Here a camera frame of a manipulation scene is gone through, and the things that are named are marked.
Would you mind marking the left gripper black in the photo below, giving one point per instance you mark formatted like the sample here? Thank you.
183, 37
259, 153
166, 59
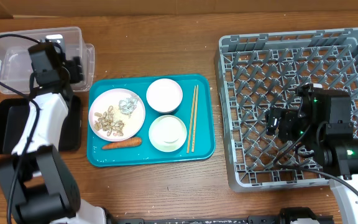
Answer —
75, 68

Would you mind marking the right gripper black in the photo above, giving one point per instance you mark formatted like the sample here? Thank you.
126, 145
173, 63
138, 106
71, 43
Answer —
288, 121

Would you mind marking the pink plate with food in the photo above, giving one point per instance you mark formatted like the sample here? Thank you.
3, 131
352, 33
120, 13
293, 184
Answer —
108, 123

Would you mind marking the foil ball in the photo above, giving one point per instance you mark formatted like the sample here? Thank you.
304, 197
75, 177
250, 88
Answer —
128, 105

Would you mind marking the pale green bowl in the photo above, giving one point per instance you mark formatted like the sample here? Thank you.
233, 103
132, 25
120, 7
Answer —
167, 133

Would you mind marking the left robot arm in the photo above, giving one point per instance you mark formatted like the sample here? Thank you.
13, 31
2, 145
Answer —
37, 184

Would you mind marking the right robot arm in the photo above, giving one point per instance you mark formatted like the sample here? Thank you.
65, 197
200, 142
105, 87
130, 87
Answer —
321, 128

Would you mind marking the grey dishwasher rack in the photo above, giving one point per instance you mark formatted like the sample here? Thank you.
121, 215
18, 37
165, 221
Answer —
255, 72

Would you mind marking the teal plastic tray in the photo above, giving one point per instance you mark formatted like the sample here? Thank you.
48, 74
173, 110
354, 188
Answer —
146, 153

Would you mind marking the clear plastic bin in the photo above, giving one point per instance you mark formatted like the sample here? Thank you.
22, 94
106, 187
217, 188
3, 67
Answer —
15, 62

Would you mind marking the black tray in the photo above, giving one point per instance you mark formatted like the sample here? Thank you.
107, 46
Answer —
13, 117

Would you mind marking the orange carrot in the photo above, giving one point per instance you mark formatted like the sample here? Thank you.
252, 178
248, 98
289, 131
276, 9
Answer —
131, 142

